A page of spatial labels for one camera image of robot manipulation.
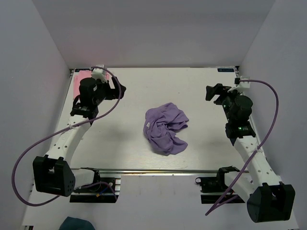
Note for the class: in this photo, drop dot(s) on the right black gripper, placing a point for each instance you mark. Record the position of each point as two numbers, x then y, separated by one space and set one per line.
212 91

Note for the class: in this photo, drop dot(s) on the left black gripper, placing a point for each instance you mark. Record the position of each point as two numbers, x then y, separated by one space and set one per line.
113 96

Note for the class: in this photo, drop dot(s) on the purple t shirt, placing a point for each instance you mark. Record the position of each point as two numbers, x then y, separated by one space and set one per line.
161 126

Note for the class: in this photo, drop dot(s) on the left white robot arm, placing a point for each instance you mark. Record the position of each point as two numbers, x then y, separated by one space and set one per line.
52 172

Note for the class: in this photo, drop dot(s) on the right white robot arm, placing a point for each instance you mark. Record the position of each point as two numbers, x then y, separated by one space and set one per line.
267 197

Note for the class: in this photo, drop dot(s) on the blue table label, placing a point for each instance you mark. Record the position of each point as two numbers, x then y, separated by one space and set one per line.
225 70

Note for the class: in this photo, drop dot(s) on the folded pink t shirt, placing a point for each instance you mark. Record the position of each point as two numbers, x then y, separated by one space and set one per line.
79 75

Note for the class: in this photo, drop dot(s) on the dark teal cloth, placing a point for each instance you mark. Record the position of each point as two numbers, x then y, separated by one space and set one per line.
76 224

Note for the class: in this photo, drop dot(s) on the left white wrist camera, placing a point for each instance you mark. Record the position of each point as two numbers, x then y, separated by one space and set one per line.
101 74

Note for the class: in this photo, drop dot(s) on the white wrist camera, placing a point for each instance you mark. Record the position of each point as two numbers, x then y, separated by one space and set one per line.
242 83
101 74

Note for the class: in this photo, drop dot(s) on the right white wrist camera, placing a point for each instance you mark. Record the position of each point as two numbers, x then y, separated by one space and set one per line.
242 83

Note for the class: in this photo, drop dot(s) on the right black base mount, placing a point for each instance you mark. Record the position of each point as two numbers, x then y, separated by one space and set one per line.
213 184

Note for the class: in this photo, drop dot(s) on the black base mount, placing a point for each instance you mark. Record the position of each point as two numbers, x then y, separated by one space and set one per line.
213 184
95 186

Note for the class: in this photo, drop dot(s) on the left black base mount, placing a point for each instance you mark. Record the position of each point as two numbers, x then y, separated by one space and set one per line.
95 186

